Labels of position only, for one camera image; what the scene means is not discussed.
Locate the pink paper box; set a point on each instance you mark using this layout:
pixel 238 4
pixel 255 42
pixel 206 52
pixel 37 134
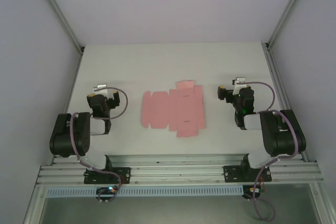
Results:
pixel 162 108

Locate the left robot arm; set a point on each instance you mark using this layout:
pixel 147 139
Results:
pixel 81 134

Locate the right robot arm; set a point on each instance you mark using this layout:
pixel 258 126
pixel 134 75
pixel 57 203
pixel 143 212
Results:
pixel 278 140

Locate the grey metal lower panel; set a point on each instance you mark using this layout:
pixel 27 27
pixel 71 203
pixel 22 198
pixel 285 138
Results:
pixel 170 211

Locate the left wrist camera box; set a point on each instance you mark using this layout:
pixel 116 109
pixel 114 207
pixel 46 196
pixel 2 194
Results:
pixel 101 87

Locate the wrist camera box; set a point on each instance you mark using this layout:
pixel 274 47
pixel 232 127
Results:
pixel 101 87
pixel 240 79

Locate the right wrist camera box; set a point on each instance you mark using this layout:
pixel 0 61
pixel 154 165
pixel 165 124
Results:
pixel 240 79

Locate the left aluminium side rail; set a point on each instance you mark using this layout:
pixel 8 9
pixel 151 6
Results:
pixel 68 103

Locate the aluminium side rail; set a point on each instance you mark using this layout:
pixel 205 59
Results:
pixel 68 103
pixel 277 77

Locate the right aluminium side rail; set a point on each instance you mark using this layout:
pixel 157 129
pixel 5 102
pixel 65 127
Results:
pixel 277 77

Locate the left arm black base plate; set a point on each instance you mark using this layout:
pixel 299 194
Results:
pixel 123 175

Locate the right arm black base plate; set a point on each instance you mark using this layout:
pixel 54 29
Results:
pixel 231 174

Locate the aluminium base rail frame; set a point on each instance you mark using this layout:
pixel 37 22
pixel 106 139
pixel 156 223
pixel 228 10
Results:
pixel 170 167

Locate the left aluminium upright post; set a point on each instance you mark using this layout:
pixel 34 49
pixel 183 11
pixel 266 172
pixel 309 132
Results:
pixel 59 11

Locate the aluminium upright post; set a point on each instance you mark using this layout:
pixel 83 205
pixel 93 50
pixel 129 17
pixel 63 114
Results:
pixel 286 11
pixel 59 11

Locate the right aluminium upright post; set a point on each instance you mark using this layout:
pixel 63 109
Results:
pixel 286 11

